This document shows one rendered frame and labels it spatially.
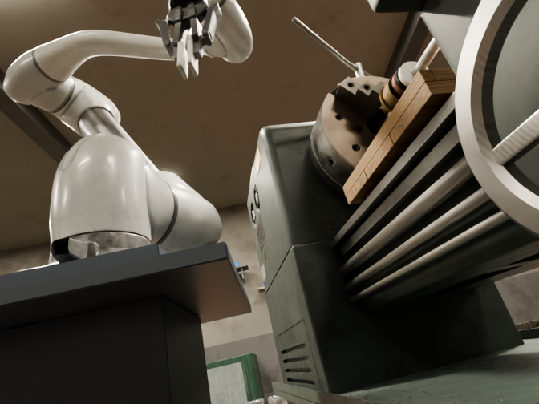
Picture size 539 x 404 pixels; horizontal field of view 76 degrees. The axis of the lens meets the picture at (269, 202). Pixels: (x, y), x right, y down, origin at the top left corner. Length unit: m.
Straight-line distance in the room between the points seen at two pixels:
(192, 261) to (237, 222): 7.24
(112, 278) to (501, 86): 0.36
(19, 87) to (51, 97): 0.08
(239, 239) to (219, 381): 3.26
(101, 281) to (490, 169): 0.34
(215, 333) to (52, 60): 6.42
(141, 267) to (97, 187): 0.26
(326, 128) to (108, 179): 0.48
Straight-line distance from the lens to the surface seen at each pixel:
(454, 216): 0.48
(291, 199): 0.89
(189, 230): 0.74
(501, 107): 0.28
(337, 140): 0.82
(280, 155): 0.95
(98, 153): 0.65
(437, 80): 0.48
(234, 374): 5.14
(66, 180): 0.64
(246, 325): 7.09
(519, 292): 8.67
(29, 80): 1.17
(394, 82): 0.79
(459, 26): 0.31
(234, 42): 0.96
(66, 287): 0.40
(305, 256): 0.83
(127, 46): 1.04
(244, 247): 7.40
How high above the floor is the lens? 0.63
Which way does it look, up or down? 24 degrees up
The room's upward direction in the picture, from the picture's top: 13 degrees counter-clockwise
